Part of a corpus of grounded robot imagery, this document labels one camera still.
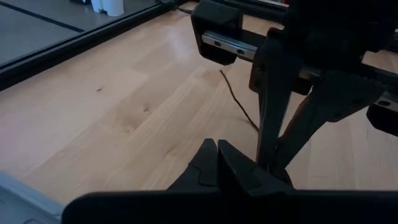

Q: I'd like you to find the grey plastic tool case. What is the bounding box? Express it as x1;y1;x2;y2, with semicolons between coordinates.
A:
0;172;65;224

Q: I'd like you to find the white bin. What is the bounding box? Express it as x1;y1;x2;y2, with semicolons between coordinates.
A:
90;0;125;17

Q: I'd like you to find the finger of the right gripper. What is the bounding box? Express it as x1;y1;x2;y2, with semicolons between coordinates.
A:
248;27;305;169
269;70;385;175

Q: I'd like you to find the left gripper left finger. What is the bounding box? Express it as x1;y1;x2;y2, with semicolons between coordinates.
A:
167;138;220;191

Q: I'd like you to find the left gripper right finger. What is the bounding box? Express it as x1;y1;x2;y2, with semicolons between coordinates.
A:
218;139;295;195

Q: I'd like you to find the black aluminium table frame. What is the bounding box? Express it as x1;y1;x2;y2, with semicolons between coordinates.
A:
0;0;290;91

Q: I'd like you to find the thin dark cord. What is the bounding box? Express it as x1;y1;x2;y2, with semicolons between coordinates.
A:
219;70;261;133

